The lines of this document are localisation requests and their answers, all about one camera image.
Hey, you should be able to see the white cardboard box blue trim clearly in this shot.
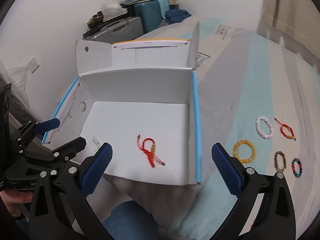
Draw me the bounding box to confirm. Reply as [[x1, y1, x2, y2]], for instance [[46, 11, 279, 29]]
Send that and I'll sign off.
[[42, 25, 202, 186]]

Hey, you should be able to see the dark blue clothes pile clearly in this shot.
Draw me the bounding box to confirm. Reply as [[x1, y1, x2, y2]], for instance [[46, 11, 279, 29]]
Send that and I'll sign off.
[[165, 9, 191, 24]]

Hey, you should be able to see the clear plastic bag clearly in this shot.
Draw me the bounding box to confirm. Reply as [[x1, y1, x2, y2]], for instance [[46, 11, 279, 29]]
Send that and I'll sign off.
[[1, 61, 34, 124]]

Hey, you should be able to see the white wall socket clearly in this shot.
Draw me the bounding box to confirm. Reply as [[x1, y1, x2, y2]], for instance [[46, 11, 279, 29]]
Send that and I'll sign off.
[[27, 56, 40, 74]]

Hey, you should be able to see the clear pearl bead bracelet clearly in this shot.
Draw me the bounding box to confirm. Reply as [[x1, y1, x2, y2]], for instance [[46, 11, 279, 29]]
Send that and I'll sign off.
[[91, 135, 101, 152]]

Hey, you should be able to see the brown olive bead bracelet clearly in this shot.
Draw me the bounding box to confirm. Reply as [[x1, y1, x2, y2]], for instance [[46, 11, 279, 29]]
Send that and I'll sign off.
[[273, 151, 288, 173]]

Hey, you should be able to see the striped bed sheet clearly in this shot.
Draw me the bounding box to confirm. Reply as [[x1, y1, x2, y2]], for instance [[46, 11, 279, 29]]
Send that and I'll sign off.
[[89, 18, 319, 239]]

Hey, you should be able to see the teal suitcase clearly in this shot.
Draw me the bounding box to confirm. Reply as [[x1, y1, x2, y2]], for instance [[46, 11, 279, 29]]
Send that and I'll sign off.
[[133, 0, 170, 34]]

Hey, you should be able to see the yellow amber bead bracelet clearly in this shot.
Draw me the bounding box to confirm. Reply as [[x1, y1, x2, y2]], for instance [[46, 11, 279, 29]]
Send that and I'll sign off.
[[231, 139, 258, 164]]

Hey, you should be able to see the multicolour bead bracelet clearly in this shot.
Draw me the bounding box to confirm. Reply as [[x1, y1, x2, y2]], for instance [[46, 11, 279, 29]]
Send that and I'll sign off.
[[291, 157, 303, 179]]

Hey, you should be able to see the white pink bead bracelet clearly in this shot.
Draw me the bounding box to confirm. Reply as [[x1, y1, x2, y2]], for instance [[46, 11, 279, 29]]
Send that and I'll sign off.
[[255, 115, 274, 140]]

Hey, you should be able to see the red cord bracelet in box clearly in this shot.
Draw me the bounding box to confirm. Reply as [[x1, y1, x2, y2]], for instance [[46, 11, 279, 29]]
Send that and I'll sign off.
[[136, 134, 166, 169]]

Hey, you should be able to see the blue jeans knee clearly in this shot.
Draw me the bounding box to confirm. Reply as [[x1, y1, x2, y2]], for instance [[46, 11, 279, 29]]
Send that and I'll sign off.
[[103, 200, 158, 240]]

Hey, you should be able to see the red cord bracelet gold charm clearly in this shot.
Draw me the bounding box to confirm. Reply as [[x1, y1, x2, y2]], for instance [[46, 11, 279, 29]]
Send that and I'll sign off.
[[274, 118, 296, 141]]

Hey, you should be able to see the beige curtain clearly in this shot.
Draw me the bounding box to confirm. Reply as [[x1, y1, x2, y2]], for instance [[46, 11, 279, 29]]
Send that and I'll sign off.
[[257, 0, 319, 69]]

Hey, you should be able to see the person's left hand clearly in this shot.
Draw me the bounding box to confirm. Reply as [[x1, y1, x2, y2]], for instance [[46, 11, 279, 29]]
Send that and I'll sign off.
[[1, 189, 33, 217]]

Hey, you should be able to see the grey suitcase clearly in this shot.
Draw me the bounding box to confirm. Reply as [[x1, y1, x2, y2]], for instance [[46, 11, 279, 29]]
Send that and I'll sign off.
[[83, 17, 144, 44]]

